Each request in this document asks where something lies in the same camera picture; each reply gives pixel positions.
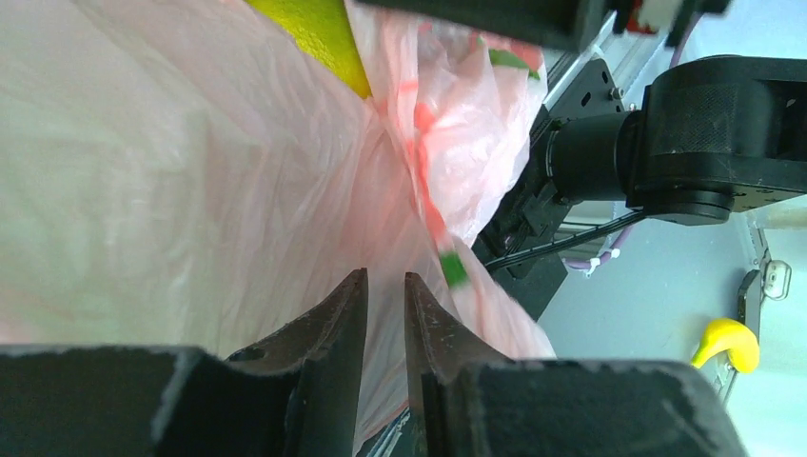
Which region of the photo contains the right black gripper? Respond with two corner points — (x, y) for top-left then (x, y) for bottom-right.
(367, 0), (638, 278)

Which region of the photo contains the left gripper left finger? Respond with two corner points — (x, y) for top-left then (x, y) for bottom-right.
(1, 269), (368, 456)

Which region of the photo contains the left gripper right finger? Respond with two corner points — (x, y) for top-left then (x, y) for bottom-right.
(404, 273), (745, 456)

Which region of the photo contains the pink plastic bag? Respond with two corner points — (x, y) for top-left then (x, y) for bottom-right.
(1, 1), (554, 444)

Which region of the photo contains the yellow fake banana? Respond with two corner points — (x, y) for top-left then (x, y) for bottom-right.
(691, 318), (760, 374)

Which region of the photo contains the green plastic tray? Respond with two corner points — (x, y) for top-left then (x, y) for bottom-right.
(247, 0), (370, 99)

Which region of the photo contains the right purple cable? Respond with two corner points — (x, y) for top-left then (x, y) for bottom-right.
(561, 12), (701, 279)

